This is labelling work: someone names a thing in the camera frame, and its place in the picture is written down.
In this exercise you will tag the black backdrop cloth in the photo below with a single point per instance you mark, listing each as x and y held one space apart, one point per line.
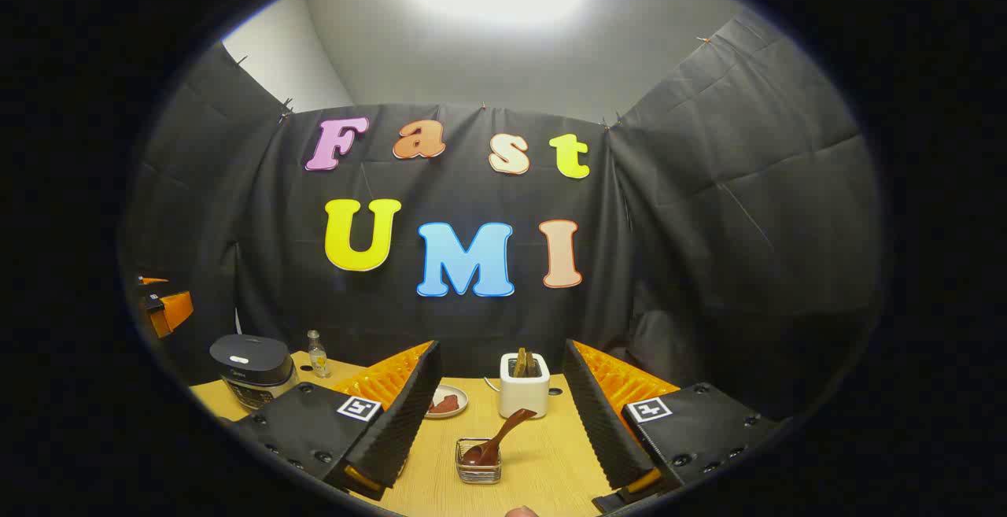
708 226

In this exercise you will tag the small clear glass bottle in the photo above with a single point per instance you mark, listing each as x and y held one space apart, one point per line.
318 360

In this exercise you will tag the black silver rice cooker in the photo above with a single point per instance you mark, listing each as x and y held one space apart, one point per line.
252 360

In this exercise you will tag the brown toast slice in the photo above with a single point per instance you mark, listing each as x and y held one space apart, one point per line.
533 365
521 363

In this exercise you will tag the red meat piece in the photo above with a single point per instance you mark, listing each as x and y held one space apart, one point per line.
445 404

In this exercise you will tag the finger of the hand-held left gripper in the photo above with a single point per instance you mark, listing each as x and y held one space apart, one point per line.
171 311
151 281

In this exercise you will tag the brown wooden spoon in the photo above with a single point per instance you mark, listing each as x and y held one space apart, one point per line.
503 432

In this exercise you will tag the white toaster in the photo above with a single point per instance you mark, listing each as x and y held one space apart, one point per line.
523 399

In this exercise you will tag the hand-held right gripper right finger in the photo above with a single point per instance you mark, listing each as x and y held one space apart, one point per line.
602 422

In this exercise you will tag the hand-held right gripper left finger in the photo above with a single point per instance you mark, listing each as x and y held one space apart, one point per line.
409 411

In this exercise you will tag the white round plate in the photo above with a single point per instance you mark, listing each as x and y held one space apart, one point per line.
460 412

